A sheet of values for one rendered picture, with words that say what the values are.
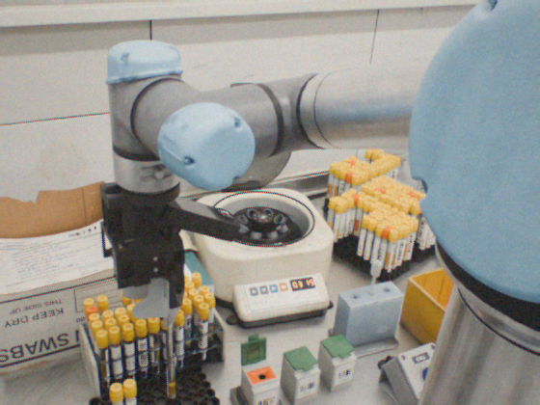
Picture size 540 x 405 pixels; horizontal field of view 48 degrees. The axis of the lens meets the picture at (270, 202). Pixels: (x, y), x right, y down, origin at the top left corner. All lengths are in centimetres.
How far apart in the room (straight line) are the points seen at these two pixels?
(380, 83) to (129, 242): 35
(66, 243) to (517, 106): 102
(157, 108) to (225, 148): 8
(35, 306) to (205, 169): 50
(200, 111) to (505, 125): 35
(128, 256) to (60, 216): 52
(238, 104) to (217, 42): 68
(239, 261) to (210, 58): 43
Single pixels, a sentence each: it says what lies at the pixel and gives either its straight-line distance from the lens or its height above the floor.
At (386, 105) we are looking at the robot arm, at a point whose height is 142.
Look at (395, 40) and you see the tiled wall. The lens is 147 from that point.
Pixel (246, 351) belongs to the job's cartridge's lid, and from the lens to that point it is 87.
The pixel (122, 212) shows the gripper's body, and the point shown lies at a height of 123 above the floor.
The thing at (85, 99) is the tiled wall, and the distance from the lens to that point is 119.
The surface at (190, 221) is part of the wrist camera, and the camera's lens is 72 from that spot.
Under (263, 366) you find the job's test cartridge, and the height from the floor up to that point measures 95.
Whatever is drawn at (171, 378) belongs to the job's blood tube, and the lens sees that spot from 89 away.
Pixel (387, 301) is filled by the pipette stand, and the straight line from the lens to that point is 100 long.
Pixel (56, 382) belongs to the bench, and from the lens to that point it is 100.
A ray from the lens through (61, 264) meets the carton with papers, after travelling 112.
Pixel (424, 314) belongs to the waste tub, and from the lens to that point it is 105.
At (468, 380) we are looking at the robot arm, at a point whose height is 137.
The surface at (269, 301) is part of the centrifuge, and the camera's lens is 105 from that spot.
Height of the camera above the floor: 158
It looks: 30 degrees down
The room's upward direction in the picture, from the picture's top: 4 degrees clockwise
